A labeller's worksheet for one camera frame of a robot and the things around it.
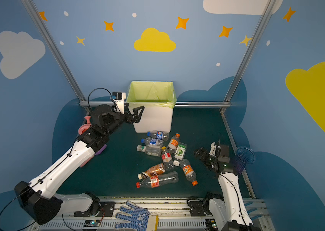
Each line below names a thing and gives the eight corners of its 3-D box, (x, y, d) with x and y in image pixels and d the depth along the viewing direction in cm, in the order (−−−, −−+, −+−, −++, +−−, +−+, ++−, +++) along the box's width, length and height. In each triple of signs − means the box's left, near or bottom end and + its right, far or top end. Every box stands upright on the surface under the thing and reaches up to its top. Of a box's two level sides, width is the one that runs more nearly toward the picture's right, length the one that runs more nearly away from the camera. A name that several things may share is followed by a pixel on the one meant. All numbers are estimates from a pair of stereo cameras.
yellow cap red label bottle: (164, 171, 87) (164, 169, 84) (160, 149, 97) (160, 147, 94) (174, 170, 88) (174, 167, 85) (168, 148, 98) (168, 145, 95)
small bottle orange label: (190, 187, 82) (191, 185, 79) (179, 162, 91) (180, 160, 89) (198, 184, 83) (200, 182, 80) (187, 160, 93) (188, 157, 90)
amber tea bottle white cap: (139, 181, 84) (138, 179, 80) (137, 174, 86) (136, 171, 83) (165, 172, 87) (165, 169, 84) (162, 165, 90) (162, 162, 87)
